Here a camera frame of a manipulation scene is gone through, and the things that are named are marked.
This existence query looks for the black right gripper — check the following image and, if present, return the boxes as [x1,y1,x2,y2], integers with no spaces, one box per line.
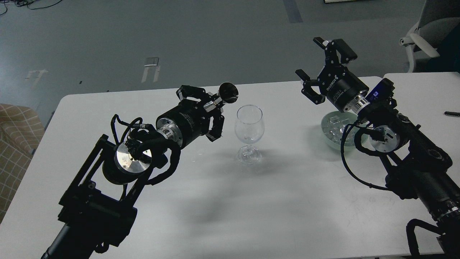
[295,37,369,113]

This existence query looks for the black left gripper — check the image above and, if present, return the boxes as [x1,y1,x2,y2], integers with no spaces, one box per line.
[155,85,225,149]

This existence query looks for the steel double jigger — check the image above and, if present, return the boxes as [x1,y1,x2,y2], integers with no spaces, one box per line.
[203,82,239,113]

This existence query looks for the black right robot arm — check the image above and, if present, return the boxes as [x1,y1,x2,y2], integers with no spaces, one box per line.
[296,37,460,259]

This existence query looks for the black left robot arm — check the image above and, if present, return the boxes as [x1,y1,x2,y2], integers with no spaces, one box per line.
[41,82,239,259]

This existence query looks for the green bowl of ice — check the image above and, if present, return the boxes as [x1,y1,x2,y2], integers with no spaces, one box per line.
[321,111,364,151]

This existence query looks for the clear wine glass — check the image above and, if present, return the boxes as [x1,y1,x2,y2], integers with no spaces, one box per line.
[234,104,265,164]

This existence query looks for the white office chair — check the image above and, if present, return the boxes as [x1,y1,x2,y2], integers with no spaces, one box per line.
[398,0,460,73]

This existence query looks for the black pen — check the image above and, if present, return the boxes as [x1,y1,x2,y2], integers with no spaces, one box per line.
[444,111,460,118]

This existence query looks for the beige checkered sofa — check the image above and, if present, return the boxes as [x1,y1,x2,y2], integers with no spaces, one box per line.
[0,104,45,221]

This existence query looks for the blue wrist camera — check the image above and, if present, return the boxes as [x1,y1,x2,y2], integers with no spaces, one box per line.
[366,78,395,103]

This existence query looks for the black floor cables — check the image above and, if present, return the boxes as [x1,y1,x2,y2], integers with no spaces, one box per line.
[0,0,62,15]

